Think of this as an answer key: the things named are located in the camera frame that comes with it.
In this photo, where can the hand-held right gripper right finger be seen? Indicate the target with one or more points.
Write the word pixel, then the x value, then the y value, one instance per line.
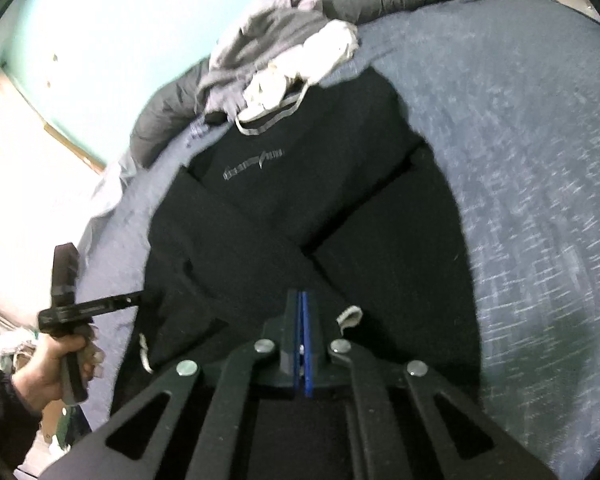
pixel 306 325

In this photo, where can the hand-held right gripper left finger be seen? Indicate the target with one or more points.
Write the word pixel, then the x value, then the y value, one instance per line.
pixel 280 340

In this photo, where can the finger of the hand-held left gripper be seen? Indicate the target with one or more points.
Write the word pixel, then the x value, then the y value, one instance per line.
pixel 115 302

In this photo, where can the black sweater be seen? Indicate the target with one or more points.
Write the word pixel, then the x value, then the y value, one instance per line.
pixel 340 185

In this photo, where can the person's left forearm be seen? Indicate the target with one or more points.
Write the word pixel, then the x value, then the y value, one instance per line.
pixel 5 425

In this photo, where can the pile of grey white clothes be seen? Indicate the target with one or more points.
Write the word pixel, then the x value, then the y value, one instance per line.
pixel 265 35

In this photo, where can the person's left hand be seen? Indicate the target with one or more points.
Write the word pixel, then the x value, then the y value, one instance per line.
pixel 40 365

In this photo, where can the pink sheer curtain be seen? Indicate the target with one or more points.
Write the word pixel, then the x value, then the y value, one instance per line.
pixel 30 210

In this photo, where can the pale plastic bags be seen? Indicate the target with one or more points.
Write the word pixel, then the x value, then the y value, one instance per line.
pixel 10 345

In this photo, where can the light grey blanket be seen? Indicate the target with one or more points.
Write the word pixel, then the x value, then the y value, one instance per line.
pixel 112 190

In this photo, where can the dark grey rolled duvet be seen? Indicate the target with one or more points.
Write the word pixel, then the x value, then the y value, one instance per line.
pixel 160 120

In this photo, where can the blue-grey thin garment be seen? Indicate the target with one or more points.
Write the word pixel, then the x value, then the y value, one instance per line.
pixel 200 130

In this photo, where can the small black garment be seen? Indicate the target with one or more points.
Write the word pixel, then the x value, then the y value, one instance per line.
pixel 215 118

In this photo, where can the cream white garment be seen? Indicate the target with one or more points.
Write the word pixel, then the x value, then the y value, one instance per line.
pixel 267 90

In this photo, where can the blue sheeted bed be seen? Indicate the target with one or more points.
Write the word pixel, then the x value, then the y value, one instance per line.
pixel 530 160

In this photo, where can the white smiley t-shirt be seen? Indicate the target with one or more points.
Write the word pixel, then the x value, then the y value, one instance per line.
pixel 330 45

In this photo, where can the wooden window frame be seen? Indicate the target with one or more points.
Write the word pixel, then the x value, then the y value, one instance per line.
pixel 75 147

